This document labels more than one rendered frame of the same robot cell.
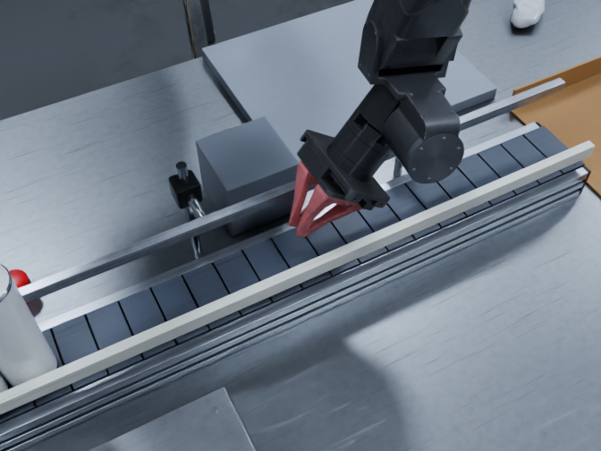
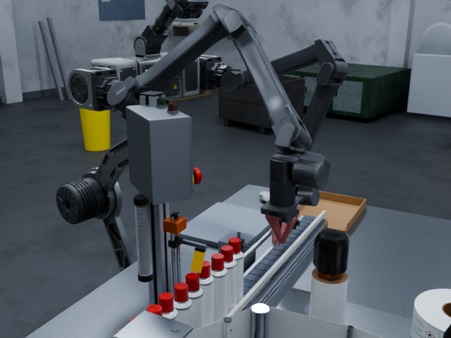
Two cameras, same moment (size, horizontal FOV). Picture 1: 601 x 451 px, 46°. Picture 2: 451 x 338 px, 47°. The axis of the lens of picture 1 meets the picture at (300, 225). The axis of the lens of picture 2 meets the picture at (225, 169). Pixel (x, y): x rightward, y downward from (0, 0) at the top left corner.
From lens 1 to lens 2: 124 cm
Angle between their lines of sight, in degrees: 43
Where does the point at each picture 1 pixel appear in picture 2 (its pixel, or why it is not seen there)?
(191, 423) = (292, 296)
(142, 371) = (265, 293)
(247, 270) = (266, 265)
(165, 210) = not seen: hidden behind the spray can
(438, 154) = (315, 196)
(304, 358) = (298, 284)
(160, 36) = (28, 305)
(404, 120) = (303, 191)
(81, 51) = not seen: outside the picture
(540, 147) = (309, 218)
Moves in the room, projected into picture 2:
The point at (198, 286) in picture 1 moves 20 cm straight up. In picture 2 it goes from (256, 273) to (258, 215)
